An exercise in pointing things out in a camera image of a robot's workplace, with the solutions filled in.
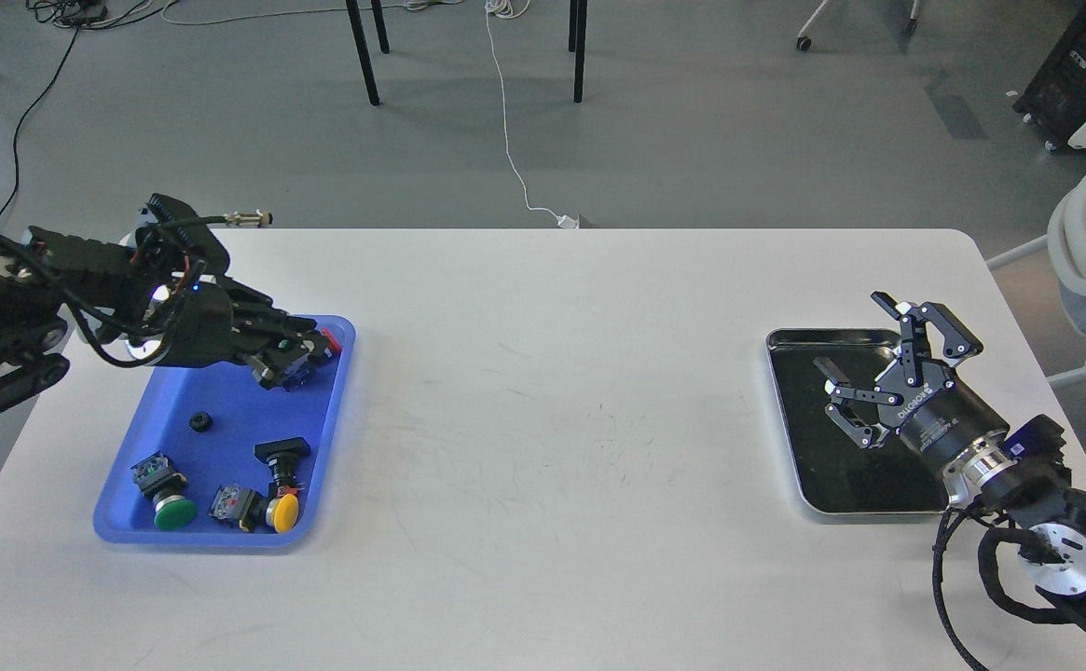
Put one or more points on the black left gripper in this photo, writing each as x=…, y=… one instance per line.
x=226, y=321

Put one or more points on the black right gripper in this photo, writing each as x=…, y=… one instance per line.
x=937, y=419

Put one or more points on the red push button switch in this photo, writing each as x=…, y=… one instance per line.
x=299, y=359

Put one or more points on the small black gear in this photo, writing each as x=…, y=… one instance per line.
x=200, y=422

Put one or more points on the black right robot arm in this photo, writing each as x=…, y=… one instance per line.
x=1032, y=556

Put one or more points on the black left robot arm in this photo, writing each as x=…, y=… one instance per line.
x=161, y=298

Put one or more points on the metal tray with black mat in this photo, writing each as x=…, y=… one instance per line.
x=833, y=476

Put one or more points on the blue plastic tray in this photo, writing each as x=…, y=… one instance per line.
x=244, y=415

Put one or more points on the white chair base caster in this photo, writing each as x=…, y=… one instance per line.
x=832, y=18

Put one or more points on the black table leg left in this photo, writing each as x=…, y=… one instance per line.
x=360, y=42

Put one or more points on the black table leg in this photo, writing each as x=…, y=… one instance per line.
x=576, y=43
x=360, y=42

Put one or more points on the black equipment case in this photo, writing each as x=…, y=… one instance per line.
x=1055, y=100

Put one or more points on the black table leg right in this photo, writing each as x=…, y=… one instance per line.
x=576, y=43

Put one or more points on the black push button switch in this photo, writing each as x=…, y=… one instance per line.
x=282, y=458

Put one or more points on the yellow push button switch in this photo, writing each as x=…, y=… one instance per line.
x=246, y=509

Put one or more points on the green push button switch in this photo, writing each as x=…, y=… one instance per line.
x=160, y=482

